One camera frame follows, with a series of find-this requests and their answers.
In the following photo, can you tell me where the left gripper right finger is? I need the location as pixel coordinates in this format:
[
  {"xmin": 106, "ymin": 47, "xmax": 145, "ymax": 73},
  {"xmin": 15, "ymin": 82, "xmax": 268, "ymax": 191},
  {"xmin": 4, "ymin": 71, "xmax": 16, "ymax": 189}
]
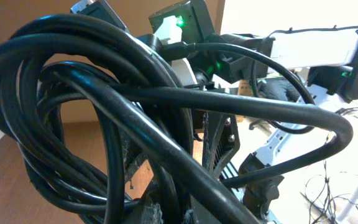
[{"xmin": 182, "ymin": 210, "xmax": 204, "ymax": 224}]

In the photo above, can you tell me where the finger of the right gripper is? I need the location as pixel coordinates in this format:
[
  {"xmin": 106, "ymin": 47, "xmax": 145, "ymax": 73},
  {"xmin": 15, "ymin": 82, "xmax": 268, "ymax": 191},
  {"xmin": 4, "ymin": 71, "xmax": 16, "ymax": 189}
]
[
  {"xmin": 118, "ymin": 128, "xmax": 147, "ymax": 182},
  {"xmin": 202, "ymin": 111, "xmax": 240, "ymax": 179}
]

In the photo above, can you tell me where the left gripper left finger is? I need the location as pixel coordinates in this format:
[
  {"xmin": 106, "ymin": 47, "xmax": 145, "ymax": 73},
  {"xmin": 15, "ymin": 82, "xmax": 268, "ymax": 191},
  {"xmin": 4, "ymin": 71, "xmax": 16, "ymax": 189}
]
[{"xmin": 126, "ymin": 196, "xmax": 164, "ymax": 224}]

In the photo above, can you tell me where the thick black cable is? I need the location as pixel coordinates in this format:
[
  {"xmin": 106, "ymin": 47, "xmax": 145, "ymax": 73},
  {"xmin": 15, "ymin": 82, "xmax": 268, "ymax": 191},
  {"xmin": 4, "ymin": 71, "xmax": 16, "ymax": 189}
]
[{"xmin": 0, "ymin": 14, "xmax": 354, "ymax": 224}]

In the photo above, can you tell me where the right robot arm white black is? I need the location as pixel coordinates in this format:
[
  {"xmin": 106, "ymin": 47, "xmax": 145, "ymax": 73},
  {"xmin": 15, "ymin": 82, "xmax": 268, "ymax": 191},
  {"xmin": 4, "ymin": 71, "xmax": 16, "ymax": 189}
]
[{"xmin": 149, "ymin": 1, "xmax": 358, "ymax": 187}]

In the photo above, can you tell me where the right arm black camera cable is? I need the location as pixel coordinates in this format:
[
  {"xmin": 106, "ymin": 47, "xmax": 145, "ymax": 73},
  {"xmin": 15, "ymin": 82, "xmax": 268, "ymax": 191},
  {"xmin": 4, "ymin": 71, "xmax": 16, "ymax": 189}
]
[{"xmin": 160, "ymin": 25, "xmax": 358, "ymax": 135}]

